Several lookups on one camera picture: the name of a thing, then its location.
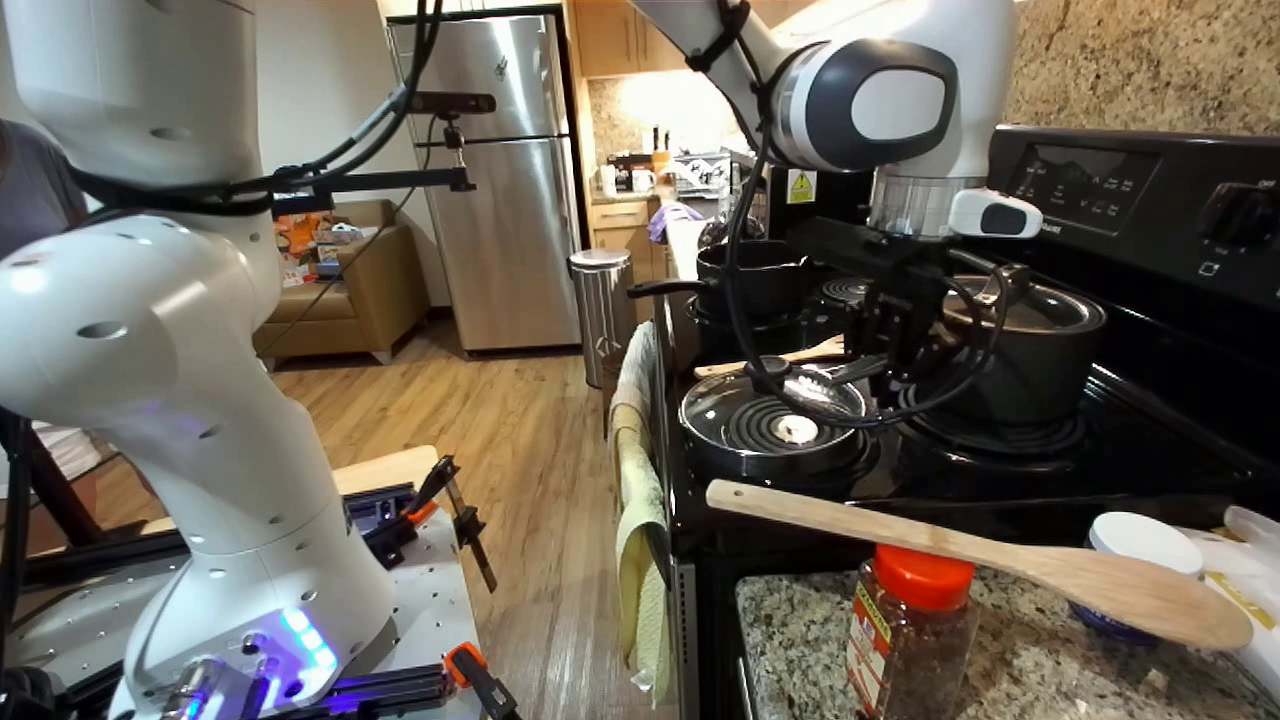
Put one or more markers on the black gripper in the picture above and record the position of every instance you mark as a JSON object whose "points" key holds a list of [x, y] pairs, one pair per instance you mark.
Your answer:
{"points": [[918, 281]]}

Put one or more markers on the brown wooden spoon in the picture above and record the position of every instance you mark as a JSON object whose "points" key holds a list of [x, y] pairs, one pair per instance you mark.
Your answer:
{"points": [[1012, 553]]}

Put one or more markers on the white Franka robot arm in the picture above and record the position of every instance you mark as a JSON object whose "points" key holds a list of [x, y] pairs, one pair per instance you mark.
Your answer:
{"points": [[203, 402]]}

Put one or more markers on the black electric stove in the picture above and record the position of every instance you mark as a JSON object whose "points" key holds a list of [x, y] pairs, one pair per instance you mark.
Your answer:
{"points": [[1163, 443]]}

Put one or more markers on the saucepan glass lid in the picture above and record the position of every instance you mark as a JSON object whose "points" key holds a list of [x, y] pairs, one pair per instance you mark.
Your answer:
{"points": [[1053, 305]]}

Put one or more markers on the black appliance with green sticker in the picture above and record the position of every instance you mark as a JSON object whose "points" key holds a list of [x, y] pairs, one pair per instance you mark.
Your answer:
{"points": [[801, 212]]}

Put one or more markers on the spice jar with red lid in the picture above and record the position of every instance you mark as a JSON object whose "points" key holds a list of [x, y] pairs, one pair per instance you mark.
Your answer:
{"points": [[914, 642]]}

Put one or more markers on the steel trash can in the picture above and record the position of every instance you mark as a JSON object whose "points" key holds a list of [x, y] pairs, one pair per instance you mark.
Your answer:
{"points": [[598, 323]]}

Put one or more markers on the yellow and white towel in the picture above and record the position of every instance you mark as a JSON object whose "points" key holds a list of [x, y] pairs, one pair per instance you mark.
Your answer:
{"points": [[640, 532]]}

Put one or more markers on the white packet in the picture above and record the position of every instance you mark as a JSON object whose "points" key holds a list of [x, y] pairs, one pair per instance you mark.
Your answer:
{"points": [[1245, 585]]}

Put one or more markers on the stainless steel refrigerator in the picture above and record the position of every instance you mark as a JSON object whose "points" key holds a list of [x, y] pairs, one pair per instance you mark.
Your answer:
{"points": [[507, 253]]}

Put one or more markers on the black and orange clamp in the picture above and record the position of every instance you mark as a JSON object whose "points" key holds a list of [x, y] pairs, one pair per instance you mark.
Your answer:
{"points": [[443, 504], [483, 683]]}

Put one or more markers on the robot mounting cart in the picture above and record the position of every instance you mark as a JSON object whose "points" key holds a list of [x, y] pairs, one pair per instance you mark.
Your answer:
{"points": [[426, 614]]}

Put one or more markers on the tan armchair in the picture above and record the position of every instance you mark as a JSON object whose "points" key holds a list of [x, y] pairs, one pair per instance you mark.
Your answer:
{"points": [[353, 303]]}

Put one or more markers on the orange snack bag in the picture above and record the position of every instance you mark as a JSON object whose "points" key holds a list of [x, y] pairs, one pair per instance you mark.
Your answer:
{"points": [[303, 243]]}

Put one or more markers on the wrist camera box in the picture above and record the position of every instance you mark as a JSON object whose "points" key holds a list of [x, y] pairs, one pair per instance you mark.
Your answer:
{"points": [[998, 212]]}

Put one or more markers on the black stereo camera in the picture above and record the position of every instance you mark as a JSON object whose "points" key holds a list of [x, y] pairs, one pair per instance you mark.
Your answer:
{"points": [[447, 102]]}

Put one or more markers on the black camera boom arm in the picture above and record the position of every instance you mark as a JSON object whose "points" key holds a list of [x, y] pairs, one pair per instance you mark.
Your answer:
{"points": [[384, 178]]}

